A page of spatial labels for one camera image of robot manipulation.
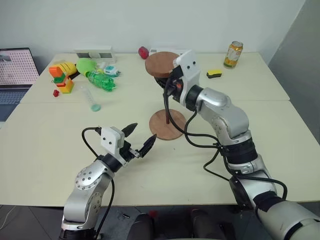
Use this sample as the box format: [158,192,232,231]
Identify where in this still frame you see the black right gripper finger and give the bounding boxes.
[153,75,168,89]

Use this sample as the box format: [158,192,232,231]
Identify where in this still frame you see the flat round wooden base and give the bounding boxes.
[148,110,187,141]

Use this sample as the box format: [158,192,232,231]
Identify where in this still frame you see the open laptop computer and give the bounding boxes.
[0,47,41,122]

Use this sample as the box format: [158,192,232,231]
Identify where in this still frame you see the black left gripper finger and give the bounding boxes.
[121,122,139,138]
[138,133,158,158]

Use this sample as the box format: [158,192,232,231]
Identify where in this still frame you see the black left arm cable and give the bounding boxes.
[81,127,116,237]

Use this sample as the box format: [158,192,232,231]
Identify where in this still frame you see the yellow and black sponge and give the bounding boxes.
[206,68,223,80]

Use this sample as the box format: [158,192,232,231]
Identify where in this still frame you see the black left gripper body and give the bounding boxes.
[119,139,140,163]

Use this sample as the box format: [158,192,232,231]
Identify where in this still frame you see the dark rounded shape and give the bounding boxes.
[133,212,162,240]

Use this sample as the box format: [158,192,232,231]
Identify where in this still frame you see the red plastic object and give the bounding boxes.
[138,46,150,60]

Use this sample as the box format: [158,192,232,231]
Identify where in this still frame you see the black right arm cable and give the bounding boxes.
[162,79,288,201]

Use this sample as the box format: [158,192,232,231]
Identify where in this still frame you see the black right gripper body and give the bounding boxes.
[164,59,185,104]

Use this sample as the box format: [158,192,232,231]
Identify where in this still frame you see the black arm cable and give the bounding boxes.
[162,79,288,201]
[81,127,116,237]

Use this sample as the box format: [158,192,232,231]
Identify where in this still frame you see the green plastic bottle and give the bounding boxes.
[85,70,117,92]

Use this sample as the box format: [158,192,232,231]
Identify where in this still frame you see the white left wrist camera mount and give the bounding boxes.
[99,126,127,167]

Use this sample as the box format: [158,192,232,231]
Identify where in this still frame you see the clear syringe with green base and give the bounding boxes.
[80,86,102,112]

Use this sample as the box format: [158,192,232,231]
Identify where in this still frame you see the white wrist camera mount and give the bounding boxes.
[99,126,127,167]
[172,49,201,106]

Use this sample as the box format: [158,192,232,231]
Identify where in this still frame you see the yellow drink can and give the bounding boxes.
[223,40,244,70]

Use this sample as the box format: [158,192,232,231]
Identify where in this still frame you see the small white and teal gadget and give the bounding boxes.
[103,65,119,76]

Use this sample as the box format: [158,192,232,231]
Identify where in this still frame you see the thick round wooden disc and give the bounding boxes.
[144,51,181,79]

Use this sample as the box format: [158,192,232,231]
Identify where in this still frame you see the white box with dark panels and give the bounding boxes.
[74,45,118,64]

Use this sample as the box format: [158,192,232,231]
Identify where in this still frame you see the colourful building block tower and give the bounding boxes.
[48,64,75,95]

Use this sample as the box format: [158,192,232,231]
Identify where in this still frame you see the light green toy pear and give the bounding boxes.
[75,58,97,76]

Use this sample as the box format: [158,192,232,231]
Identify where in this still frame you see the yellow striped toy banana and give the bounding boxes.
[56,62,79,76]

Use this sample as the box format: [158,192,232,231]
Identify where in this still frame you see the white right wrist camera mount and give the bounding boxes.
[172,49,201,106]

